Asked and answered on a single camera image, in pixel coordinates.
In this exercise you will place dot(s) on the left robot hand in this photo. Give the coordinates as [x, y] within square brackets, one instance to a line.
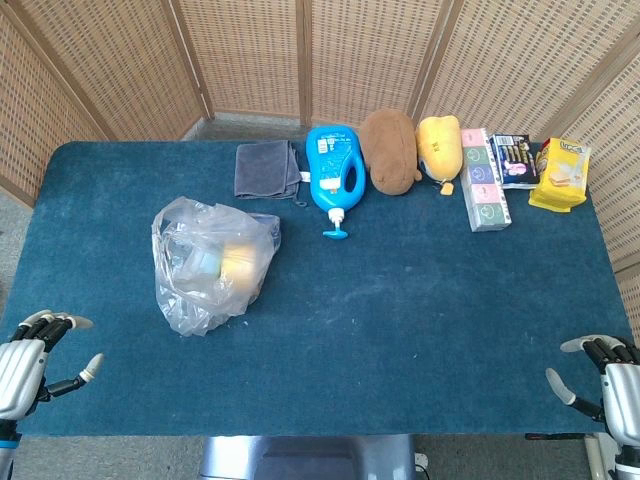
[20, 370]

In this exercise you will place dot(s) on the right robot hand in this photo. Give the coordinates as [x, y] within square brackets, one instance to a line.
[622, 395]

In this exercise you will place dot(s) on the clear plastic bag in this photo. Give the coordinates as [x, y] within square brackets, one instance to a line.
[190, 290]

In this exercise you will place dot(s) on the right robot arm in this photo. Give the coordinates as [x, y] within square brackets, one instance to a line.
[629, 465]

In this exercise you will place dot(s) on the gray robot base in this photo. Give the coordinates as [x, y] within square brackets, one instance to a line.
[305, 457]

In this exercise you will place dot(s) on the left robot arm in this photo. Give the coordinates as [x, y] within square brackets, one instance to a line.
[7, 450]

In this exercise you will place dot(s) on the yellow item inside bag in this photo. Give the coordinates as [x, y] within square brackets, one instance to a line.
[240, 267]

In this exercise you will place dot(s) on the white table leg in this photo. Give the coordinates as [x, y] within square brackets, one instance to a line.
[600, 457]

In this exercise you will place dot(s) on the yellow biscuit package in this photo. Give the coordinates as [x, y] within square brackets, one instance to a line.
[560, 175]

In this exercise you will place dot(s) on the pastel tissue multipack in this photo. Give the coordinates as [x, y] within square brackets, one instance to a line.
[485, 185]

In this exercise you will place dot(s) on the dark blue snack packet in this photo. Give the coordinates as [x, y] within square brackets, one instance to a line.
[515, 160]

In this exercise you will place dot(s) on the blue carpet table cover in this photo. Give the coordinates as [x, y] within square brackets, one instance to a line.
[375, 310]

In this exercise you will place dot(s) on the yellow plush toy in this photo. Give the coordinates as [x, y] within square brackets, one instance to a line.
[440, 147]

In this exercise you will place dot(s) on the gray folded towel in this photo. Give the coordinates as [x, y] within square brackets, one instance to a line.
[265, 167]

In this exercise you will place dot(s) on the woven folding screen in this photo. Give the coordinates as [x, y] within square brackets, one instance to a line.
[125, 60]

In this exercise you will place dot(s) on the brown plush toy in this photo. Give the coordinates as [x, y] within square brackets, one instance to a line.
[392, 150]

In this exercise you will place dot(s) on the blue pump bottle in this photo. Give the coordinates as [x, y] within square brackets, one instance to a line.
[330, 165]

